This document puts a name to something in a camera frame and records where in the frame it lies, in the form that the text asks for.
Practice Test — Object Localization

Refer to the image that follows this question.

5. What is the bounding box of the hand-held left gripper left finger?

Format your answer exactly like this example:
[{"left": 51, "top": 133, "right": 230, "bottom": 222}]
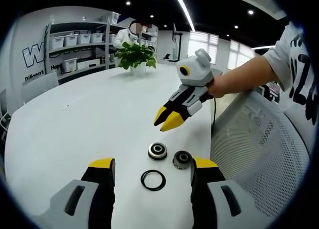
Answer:
[{"left": 32, "top": 158, "right": 117, "bottom": 229}]

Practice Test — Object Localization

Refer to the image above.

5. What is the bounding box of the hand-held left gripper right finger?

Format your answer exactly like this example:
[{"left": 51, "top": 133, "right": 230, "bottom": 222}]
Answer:
[{"left": 190, "top": 157, "right": 277, "bottom": 229}]

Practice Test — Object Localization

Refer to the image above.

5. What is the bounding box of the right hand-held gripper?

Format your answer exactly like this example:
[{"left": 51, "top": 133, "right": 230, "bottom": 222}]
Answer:
[{"left": 154, "top": 48, "right": 222, "bottom": 133}]

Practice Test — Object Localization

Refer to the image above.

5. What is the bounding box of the bare grey metal wheel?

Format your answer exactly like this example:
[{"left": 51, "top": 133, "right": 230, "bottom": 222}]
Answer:
[{"left": 172, "top": 151, "right": 191, "bottom": 170}]

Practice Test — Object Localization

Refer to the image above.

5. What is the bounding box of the black rubber ring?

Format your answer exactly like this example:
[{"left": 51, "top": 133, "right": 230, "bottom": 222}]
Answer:
[
  {"left": 140, "top": 169, "right": 164, "bottom": 188},
  {"left": 142, "top": 171, "right": 166, "bottom": 190}
]

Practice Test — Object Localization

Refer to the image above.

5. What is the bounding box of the metal wheel with rubber rings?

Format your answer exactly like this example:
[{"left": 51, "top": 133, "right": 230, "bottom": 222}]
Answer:
[{"left": 148, "top": 142, "right": 167, "bottom": 160}]

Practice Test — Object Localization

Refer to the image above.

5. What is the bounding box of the person's right forearm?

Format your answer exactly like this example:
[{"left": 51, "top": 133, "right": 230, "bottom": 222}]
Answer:
[{"left": 208, "top": 51, "right": 279, "bottom": 99}]

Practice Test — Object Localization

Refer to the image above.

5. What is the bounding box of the black monitor stand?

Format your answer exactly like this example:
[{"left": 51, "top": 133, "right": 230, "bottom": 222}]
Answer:
[{"left": 172, "top": 22, "right": 184, "bottom": 63}]

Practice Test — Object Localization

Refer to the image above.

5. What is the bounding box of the white mesh office chair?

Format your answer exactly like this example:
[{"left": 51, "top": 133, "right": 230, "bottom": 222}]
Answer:
[{"left": 210, "top": 88, "right": 311, "bottom": 219}]

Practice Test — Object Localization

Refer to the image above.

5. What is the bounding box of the green potted plant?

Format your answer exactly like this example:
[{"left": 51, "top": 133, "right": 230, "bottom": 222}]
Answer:
[{"left": 114, "top": 41, "right": 158, "bottom": 77}]

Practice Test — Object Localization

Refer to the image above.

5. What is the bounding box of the white table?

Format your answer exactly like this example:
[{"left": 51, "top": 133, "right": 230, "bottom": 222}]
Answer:
[{"left": 3, "top": 63, "right": 214, "bottom": 229}]

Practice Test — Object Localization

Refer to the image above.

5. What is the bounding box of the long ceiling light strip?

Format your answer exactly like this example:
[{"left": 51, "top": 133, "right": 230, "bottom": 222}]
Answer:
[{"left": 170, "top": 0, "right": 197, "bottom": 32}]

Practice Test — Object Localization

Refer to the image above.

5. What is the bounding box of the person's body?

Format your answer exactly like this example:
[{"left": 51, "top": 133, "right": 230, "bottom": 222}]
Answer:
[{"left": 263, "top": 20, "right": 319, "bottom": 142}]

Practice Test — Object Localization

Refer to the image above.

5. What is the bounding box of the grey storage shelf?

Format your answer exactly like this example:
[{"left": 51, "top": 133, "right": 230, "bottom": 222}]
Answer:
[{"left": 44, "top": 13, "right": 118, "bottom": 78}]

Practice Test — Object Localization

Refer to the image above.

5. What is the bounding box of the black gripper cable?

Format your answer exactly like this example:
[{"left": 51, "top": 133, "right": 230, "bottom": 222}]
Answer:
[{"left": 211, "top": 97, "right": 216, "bottom": 131}]

